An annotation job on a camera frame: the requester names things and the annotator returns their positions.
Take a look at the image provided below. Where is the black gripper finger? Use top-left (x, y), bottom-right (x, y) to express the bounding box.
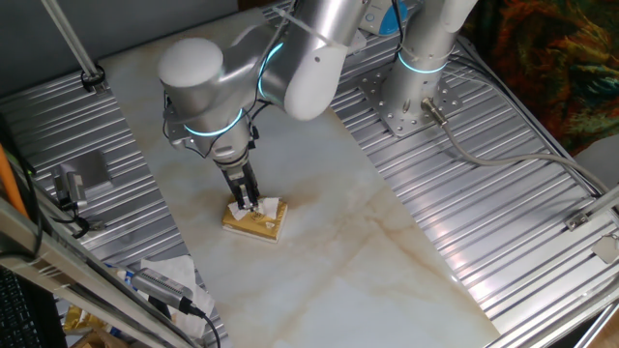
top-left (233, 183), bottom-right (251, 212)
top-left (244, 179), bottom-right (261, 211)

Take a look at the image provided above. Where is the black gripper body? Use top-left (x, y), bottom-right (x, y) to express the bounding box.
top-left (215, 153), bottom-right (257, 189)

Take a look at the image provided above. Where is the white paper napkin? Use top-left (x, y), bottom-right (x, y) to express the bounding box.
top-left (227, 196), bottom-right (280, 222)

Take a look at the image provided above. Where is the gold tissue pack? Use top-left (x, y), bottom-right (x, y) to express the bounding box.
top-left (221, 195), bottom-right (289, 244)

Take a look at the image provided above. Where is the marble pattern board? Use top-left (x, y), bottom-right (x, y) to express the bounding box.
top-left (99, 7), bottom-right (502, 348)

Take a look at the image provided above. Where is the black pole clamp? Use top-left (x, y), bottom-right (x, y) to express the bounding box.
top-left (79, 64), bottom-right (106, 93)

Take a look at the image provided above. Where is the gold foil packet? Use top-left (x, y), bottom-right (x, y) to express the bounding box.
top-left (62, 304), bottom-right (110, 334)

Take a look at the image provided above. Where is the blue white round device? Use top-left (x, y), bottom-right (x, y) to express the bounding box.
top-left (360, 0), bottom-right (410, 38)

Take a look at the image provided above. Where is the aluminium pole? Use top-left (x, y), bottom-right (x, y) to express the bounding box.
top-left (41, 0), bottom-right (105, 91)

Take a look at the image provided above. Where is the orange rod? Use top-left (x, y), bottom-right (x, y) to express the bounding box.
top-left (0, 144), bottom-right (29, 218)

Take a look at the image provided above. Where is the black keyboard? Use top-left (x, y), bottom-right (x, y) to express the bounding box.
top-left (0, 268), bottom-right (67, 348)

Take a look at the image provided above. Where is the colourful patterned cloth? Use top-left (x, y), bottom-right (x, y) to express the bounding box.
top-left (463, 0), bottom-right (619, 156)

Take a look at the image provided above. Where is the grey rounded seat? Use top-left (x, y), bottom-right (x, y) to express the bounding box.
top-left (574, 133), bottom-right (619, 190)

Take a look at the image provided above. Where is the small metal plate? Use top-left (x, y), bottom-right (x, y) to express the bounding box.
top-left (592, 233), bottom-right (619, 265)

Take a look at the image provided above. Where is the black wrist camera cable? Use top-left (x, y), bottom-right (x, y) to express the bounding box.
top-left (162, 91), bottom-right (272, 160)

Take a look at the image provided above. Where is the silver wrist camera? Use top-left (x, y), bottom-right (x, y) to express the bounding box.
top-left (162, 96), bottom-right (197, 151)

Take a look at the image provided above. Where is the silver depth camera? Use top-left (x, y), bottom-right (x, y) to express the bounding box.
top-left (130, 267), bottom-right (195, 315)

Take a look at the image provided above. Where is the grey metal camera bracket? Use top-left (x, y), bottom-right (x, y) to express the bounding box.
top-left (72, 149), bottom-right (112, 192)

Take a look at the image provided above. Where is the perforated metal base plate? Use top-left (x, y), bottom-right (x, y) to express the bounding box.
top-left (358, 62), bottom-right (463, 139)

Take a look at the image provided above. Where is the grey fixed camera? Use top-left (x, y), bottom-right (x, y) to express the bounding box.
top-left (51, 163), bottom-right (89, 212)

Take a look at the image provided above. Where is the aluminium frame bar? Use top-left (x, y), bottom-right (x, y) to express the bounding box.
top-left (0, 197), bottom-right (194, 348)

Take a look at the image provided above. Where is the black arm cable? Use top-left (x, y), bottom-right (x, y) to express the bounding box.
top-left (390, 0), bottom-right (407, 52)

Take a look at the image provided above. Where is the grey robot power cable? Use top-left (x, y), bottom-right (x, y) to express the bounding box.
top-left (419, 96), bottom-right (611, 195)

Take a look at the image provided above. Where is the short aluminium bar bracket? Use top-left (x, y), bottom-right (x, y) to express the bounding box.
top-left (564, 186), bottom-right (619, 232)

